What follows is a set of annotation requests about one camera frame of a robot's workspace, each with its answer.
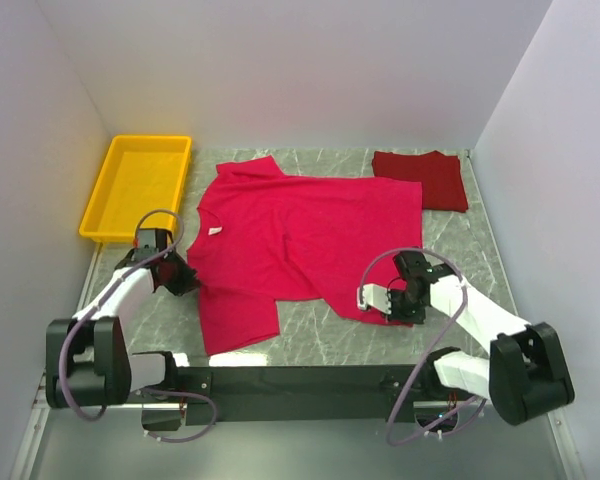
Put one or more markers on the folded dark red t-shirt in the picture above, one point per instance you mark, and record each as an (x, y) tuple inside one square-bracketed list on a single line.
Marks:
[(439, 175)]

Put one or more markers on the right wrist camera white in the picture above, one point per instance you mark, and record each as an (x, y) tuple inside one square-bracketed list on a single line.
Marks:
[(373, 296)]

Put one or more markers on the black base beam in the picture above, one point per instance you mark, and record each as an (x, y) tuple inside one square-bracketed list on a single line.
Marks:
[(297, 393)]

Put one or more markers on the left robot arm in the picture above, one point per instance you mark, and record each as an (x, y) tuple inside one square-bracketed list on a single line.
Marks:
[(87, 360)]

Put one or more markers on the bright red t-shirt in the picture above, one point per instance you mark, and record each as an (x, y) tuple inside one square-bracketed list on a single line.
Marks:
[(266, 237)]

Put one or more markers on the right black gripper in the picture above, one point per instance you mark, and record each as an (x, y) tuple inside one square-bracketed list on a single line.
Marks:
[(396, 316)]

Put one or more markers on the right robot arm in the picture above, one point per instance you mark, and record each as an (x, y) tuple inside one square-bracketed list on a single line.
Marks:
[(525, 375)]

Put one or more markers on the yellow plastic tray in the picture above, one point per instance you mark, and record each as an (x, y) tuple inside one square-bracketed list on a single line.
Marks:
[(140, 173)]

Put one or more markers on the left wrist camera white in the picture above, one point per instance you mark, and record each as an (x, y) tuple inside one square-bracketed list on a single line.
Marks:
[(151, 242)]

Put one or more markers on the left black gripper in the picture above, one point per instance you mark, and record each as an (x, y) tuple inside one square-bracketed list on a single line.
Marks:
[(188, 280)]

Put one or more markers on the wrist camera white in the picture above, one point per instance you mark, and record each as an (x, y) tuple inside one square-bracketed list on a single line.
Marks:
[(373, 296), (151, 242)]

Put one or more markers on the aluminium rail frame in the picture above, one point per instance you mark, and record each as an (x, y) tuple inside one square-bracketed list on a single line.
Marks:
[(144, 332)]

